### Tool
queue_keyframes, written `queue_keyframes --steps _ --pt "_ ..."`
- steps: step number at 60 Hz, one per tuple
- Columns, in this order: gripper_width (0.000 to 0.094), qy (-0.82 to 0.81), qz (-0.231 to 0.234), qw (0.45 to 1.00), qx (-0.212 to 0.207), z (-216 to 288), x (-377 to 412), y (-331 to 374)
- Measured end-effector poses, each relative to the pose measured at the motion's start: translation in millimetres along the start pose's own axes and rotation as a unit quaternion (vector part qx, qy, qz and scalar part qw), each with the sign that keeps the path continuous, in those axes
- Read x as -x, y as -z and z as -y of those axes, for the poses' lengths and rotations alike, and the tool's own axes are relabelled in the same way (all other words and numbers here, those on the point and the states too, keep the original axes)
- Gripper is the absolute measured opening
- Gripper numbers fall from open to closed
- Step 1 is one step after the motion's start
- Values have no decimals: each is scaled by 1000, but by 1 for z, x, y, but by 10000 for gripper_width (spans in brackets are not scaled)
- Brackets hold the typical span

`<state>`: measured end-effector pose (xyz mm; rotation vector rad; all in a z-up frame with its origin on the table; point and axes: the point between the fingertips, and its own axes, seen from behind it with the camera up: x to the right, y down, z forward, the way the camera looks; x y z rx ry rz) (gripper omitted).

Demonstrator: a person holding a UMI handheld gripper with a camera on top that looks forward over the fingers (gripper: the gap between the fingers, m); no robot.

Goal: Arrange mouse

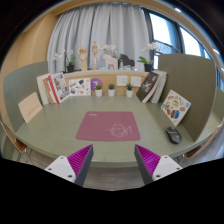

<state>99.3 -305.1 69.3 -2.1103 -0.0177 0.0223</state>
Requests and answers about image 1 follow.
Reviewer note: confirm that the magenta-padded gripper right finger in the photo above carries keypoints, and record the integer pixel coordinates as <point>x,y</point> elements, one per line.
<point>164,166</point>

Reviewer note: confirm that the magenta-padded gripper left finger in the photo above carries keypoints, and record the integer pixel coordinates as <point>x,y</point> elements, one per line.
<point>63,166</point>

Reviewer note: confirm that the dark grey computer mouse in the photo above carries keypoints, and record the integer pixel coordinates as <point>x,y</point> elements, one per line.
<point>173,135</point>

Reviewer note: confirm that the pink mouse pad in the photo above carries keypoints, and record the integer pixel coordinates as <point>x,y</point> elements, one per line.
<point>100,125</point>

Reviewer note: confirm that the wooden chair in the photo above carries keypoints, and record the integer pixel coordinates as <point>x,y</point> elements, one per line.
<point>200,148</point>
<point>18,144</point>

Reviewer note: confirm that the colourful sticker sheet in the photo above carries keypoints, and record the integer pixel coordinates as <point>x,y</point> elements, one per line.
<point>175,107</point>

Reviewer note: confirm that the beige wooden card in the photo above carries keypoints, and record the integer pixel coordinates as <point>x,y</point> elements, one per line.
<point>30,107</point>

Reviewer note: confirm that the white books beside dark book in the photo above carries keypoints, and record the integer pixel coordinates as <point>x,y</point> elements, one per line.
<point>160,87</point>

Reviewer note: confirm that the small succulent in white pot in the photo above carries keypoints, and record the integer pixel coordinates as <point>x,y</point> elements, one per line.
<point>98,92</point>
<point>129,93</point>
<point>111,92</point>

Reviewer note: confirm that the white illustrated card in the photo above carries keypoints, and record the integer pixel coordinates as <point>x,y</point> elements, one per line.
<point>79,87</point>

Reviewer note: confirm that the dark cover book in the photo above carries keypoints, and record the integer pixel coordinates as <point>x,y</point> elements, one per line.
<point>147,86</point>

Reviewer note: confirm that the white books stack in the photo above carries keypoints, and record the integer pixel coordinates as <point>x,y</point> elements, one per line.
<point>42,88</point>

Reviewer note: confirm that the round purple sign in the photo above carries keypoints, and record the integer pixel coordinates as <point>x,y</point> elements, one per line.
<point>94,82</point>

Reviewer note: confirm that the light wooden ledge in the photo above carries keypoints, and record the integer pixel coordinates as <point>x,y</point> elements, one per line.
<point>106,72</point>

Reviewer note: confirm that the black horse figurine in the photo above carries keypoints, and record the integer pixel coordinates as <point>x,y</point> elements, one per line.
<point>127,61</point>

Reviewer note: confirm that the wooden hand model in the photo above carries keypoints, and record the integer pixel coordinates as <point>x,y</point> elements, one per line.
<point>83,56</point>

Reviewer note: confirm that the pink horse figurine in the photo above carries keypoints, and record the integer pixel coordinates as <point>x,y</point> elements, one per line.
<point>110,62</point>

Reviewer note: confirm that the wooden mannequin figure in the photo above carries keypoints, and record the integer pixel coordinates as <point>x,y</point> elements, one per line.
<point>95,53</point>

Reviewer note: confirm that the grey curtain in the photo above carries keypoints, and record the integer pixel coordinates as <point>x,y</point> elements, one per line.
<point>100,30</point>

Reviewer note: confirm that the white wall socket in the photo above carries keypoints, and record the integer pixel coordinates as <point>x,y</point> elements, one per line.
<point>122,80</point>

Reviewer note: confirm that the window with dark frame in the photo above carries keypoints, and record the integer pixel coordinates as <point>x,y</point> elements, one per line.
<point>166,30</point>

